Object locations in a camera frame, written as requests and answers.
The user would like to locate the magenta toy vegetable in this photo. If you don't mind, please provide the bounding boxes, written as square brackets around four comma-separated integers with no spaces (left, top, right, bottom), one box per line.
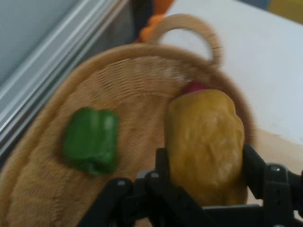
[180,80,207,96]

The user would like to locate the green bell pepper toy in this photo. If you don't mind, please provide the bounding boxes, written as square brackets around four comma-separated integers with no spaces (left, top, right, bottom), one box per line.
[62,107,120,177]

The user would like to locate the yellow-brown toy potato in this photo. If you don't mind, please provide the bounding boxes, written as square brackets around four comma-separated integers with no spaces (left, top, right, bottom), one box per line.
[164,88,246,207]

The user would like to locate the smooth orange plastic piece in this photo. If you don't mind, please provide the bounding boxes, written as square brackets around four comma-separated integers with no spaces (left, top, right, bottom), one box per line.
[153,0,175,13]

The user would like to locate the silver aluminium frame rail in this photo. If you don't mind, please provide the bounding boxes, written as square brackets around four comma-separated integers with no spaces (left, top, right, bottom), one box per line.
[0,0,132,156]

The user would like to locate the woven wicker basket with handle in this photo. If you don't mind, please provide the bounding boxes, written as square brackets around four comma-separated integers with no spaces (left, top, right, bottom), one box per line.
[0,13,258,227]

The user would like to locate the orange flower-shaped plastic toy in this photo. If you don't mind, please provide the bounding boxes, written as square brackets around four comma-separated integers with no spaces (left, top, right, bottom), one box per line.
[139,14,166,44]

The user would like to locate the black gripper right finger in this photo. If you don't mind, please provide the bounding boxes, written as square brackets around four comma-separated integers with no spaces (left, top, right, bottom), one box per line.
[243,143,303,227]

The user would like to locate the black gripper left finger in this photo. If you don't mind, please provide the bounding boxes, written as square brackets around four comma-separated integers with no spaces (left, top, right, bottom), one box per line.
[77,148,214,227]

